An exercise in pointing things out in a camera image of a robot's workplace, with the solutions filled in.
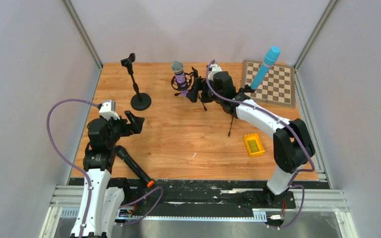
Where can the round base microphone stand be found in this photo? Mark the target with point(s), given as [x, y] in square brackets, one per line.
[140, 101]

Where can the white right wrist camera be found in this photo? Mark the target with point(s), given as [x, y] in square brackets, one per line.
[212, 70]

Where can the black tripod clip stand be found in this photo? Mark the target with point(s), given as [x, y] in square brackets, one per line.
[239, 97]

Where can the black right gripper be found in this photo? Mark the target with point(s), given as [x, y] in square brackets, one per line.
[197, 89]

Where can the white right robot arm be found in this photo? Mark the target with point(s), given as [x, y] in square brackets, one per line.
[292, 143]

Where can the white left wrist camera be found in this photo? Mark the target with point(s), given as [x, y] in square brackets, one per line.
[108, 110]

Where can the yellow toy brick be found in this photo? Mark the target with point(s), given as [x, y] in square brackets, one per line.
[254, 145]

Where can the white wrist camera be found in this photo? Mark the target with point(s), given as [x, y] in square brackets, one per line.
[108, 110]
[212, 70]

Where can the tripod stand with shock mount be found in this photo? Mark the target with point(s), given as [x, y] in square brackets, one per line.
[191, 76]

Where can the purple glitter microphone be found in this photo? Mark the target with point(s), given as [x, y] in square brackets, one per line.
[179, 81]

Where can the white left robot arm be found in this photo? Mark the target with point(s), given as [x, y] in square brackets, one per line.
[102, 197]

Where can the wooden chessboard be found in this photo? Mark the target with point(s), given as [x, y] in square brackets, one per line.
[277, 87]

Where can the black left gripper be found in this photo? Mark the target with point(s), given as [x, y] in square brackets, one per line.
[124, 124]

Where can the blue toy microphone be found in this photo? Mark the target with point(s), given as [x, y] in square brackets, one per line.
[269, 60]

